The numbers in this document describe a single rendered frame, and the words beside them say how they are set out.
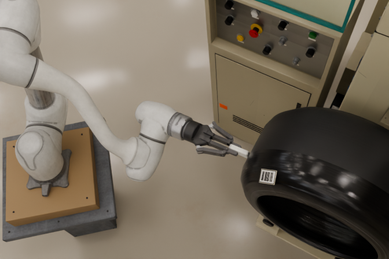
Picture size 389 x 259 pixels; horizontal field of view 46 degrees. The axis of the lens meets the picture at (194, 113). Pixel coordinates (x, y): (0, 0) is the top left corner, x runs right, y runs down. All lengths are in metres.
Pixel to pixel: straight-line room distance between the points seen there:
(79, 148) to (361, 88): 1.27
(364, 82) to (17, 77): 1.02
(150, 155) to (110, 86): 1.55
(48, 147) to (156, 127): 0.51
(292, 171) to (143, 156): 0.57
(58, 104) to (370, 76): 1.22
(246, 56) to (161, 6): 1.50
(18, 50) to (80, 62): 1.84
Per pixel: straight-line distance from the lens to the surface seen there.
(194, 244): 2.65
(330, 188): 1.24
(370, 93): 1.44
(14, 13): 1.51
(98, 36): 3.37
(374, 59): 1.30
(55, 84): 1.48
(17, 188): 2.15
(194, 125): 1.56
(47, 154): 1.91
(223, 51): 2.08
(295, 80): 2.00
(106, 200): 2.09
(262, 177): 1.32
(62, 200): 2.07
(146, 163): 1.61
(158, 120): 1.59
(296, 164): 1.27
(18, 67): 1.44
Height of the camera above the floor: 2.59
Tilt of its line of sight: 63 degrees down
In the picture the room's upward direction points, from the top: 9 degrees counter-clockwise
